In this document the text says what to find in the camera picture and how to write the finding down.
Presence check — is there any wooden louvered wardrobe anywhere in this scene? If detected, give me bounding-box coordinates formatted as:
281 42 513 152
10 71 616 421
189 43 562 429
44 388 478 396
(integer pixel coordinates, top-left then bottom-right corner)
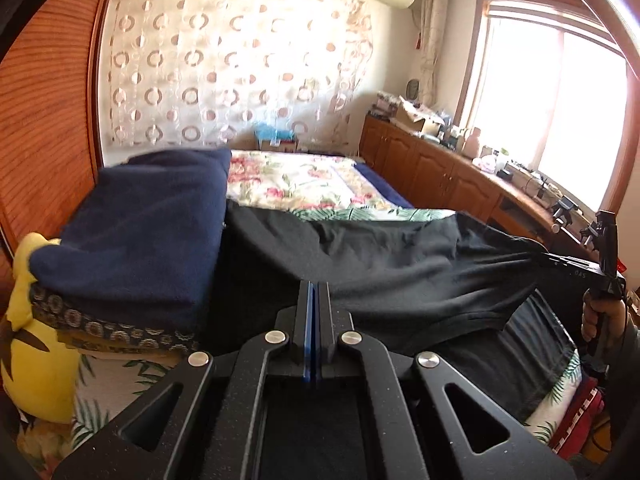
1 0 108 289

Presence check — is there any open cardboard box on cabinet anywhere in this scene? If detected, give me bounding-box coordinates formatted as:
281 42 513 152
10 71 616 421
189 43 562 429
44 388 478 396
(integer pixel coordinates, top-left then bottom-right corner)
394 98 445 136

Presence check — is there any red patterned cloth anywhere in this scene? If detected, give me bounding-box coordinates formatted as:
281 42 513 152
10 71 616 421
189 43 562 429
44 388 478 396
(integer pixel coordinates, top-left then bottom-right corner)
548 375 604 460

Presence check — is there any wooden framed window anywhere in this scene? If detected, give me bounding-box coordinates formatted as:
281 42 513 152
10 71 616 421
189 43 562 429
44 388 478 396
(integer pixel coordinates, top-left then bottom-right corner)
454 0 639 212

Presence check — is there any sheer circle pattern curtain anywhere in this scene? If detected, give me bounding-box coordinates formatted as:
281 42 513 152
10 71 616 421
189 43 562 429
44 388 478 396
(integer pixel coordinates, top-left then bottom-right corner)
101 0 374 151

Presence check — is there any palm leaf print bedspread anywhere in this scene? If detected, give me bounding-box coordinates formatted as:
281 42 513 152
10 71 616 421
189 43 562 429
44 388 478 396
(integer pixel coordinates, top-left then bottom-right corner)
14 206 584 476

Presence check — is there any folded patterned cloth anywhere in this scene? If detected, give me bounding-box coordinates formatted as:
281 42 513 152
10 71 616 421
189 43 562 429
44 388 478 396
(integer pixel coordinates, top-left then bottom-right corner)
29 282 198 356

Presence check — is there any folded navy blue clothes stack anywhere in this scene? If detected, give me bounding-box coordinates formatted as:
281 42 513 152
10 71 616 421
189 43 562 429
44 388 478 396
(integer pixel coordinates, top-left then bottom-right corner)
29 148 231 332

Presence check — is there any blue tissue box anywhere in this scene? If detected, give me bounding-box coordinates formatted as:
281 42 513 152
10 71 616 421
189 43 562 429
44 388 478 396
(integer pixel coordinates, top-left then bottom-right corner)
254 122 298 153

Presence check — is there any navy blue blanket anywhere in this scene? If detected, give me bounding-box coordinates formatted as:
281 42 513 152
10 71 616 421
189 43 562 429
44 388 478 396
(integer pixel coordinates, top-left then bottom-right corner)
354 164 412 208

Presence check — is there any black printed t-shirt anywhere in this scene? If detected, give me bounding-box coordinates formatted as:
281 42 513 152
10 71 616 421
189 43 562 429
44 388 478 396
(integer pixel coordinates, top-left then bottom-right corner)
198 204 582 422

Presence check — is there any yellow plush toy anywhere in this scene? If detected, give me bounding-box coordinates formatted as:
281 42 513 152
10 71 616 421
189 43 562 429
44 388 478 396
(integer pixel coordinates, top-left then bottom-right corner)
1 233 79 424

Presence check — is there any person's right hand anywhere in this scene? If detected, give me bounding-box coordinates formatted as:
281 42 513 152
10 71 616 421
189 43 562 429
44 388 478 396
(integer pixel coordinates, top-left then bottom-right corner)
582 292 627 350

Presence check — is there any floral quilt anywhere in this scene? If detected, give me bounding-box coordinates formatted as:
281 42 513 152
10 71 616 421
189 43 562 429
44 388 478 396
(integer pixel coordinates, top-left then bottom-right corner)
226 148 396 214

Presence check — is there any long wooden sideboard cabinet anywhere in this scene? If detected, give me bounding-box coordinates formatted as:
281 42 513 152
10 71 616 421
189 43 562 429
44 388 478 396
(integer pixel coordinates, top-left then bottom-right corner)
359 115 597 261

